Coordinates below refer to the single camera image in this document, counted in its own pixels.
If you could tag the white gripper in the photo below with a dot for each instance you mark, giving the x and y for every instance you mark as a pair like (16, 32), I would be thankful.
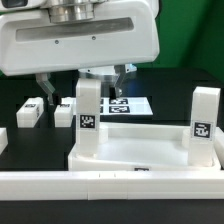
(41, 36)

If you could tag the white desk top tray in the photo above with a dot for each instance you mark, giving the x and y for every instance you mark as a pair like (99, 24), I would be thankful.
(141, 147)

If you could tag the white front fence bar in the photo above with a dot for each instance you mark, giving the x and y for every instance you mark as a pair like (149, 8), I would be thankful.
(105, 185)

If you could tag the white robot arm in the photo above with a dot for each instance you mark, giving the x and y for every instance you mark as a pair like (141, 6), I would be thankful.
(103, 71)

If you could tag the white left side block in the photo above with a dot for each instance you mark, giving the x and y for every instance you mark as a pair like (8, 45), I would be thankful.
(3, 139)

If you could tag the marker tag base plate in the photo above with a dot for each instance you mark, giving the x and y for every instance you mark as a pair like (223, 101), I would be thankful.
(126, 106)

